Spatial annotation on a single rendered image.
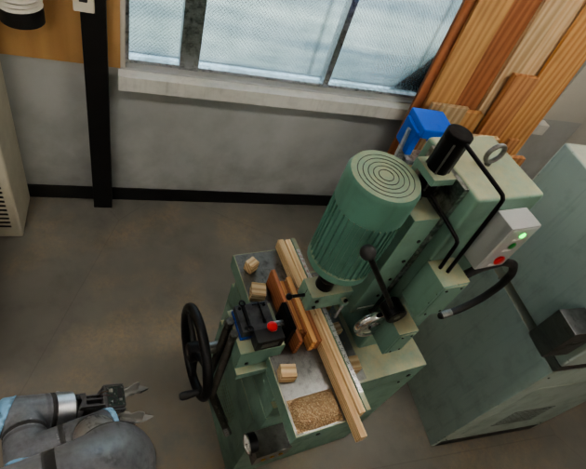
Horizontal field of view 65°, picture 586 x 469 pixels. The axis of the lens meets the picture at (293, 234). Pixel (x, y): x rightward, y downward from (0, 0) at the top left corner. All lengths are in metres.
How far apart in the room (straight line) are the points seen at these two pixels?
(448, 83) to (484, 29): 0.29
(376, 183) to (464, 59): 1.63
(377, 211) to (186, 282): 1.69
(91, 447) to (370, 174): 0.71
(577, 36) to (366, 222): 2.07
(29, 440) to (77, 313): 1.27
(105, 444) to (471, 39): 2.27
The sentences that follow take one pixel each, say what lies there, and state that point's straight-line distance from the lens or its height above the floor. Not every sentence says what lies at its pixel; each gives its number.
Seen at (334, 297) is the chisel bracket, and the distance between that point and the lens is 1.33.
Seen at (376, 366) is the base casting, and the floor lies 0.80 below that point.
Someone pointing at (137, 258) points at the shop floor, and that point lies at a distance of 2.60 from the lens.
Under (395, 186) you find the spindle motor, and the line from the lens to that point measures 1.01.
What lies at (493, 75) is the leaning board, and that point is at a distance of 2.75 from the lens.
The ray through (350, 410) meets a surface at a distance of 1.32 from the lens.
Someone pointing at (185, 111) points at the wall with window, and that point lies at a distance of 2.46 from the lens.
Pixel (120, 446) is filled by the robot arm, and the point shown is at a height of 1.45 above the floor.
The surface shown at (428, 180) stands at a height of 1.51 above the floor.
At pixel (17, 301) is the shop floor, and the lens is 2.51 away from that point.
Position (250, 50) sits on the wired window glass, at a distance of 2.40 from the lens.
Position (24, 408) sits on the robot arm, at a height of 0.91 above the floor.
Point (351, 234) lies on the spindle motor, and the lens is 1.04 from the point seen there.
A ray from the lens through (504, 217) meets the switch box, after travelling 1.16.
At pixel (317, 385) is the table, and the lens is 1.36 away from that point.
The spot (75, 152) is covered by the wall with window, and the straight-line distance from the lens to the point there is 2.66.
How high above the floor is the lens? 2.09
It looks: 47 degrees down
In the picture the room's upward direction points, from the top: 23 degrees clockwise
